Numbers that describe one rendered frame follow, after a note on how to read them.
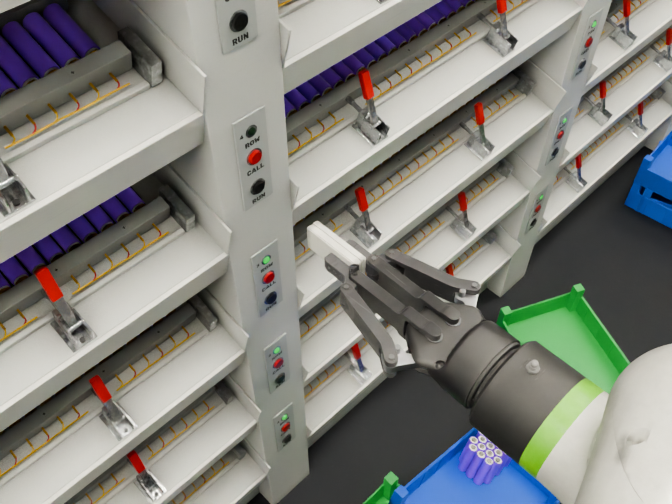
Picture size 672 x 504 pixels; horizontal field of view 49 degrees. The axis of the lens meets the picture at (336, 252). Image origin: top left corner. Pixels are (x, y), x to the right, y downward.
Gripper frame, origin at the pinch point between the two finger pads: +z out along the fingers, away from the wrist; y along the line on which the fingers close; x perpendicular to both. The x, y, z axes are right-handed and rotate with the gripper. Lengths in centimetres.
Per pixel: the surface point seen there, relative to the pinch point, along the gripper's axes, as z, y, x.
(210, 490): 17, -13, -66
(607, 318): -7, 79, -81
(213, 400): 19.2, -7.4, -44.8
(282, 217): 12.2, 3.2, -6.5
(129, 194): 22.7, -9.6, -1.5
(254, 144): 11.8, 0.0, 6.8
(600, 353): -11, 70, -81
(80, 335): 13.7, -22.6, -6.1
